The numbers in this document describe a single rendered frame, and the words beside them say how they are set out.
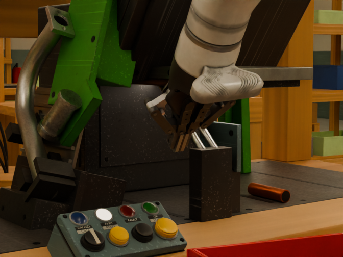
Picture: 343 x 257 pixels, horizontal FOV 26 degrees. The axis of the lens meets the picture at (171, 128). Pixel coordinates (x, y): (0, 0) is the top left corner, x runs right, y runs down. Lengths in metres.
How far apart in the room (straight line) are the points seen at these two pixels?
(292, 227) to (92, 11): 0.44
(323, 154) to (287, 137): 4.85
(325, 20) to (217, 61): 5.83
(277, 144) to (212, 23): 1.10
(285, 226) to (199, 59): 0.34
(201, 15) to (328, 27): 5.78
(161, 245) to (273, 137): 1.04
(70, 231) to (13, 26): 0.74
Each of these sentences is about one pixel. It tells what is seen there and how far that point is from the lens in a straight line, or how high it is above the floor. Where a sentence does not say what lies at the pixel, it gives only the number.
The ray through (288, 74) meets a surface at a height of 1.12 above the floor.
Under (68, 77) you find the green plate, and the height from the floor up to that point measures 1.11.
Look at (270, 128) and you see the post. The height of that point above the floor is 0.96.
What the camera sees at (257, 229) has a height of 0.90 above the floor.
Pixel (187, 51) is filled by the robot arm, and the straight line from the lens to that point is 0.88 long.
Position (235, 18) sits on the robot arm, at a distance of 0.84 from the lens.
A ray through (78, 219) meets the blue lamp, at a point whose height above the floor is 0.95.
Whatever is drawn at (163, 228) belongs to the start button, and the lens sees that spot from 0.93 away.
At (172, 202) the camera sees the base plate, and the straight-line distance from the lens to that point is 1.26.
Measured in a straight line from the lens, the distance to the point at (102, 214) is 0.93.
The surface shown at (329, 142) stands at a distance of 6.77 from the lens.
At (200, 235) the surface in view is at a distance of 1.03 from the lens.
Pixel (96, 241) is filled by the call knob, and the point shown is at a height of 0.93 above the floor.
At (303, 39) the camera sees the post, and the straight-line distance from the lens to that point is 1.92.
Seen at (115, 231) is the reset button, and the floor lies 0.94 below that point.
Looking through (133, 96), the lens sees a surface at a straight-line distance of 1.34.
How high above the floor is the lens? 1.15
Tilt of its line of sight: 6 degrees down
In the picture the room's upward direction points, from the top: straight up
